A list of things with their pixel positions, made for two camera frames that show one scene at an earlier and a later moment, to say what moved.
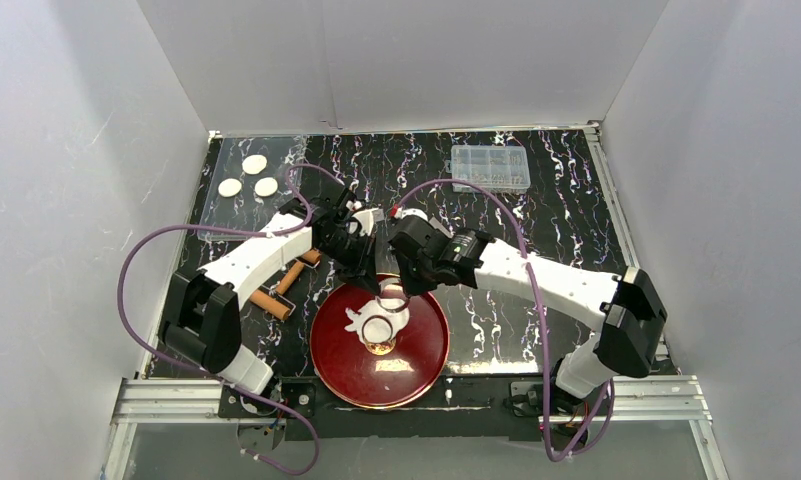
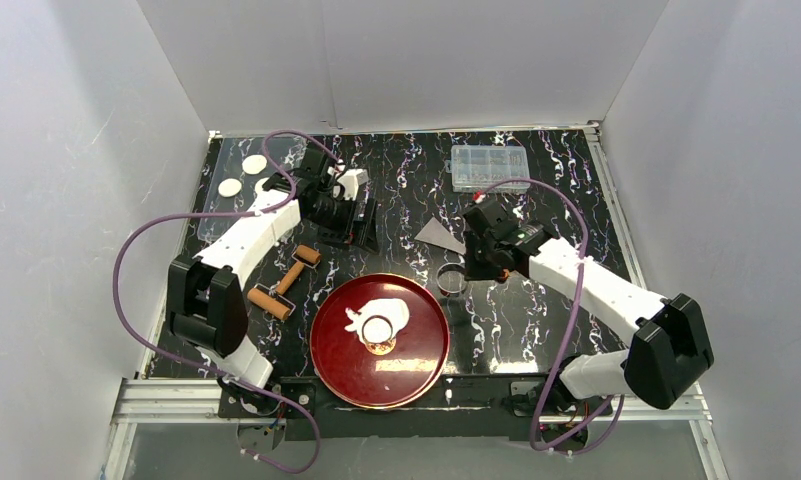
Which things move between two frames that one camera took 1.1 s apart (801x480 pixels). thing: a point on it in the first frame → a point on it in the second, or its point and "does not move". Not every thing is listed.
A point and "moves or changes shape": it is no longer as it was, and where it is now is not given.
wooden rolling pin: (272, 304) does not move
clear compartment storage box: (497, 168) does not move
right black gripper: (412, 270) → (482, 259)
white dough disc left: (229, 187) does not move
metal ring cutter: (389, 309) moves or changes shape
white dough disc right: (266, 187) does not move
